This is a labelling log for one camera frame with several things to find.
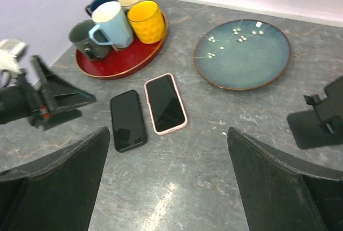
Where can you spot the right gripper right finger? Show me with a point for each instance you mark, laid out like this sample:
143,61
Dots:
282,192

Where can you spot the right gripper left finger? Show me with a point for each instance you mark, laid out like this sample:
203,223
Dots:
57,191

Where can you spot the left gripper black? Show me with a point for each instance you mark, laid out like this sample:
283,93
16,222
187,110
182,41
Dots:
60,96

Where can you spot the black phone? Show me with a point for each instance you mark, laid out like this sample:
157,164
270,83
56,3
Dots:
127,120

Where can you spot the red round tray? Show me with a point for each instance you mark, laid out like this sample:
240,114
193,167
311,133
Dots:
121,63

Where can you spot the pink case phone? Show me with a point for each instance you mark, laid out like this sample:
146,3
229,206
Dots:
165,104

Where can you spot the black folding phone stand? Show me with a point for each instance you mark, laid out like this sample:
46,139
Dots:
321,126

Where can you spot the grey mug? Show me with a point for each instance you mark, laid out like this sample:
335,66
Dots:
80,38

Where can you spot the light blue white mug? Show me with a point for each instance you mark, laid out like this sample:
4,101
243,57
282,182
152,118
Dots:
111,27

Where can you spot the dark blue mug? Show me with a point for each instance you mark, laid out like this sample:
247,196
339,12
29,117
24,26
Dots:
90,8

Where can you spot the yellow cup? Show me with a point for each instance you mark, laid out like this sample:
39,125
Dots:
147,21

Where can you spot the teal ceramic plate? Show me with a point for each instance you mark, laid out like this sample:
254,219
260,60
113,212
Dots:
242,55

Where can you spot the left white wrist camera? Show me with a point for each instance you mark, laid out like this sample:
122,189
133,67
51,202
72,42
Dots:
12,50

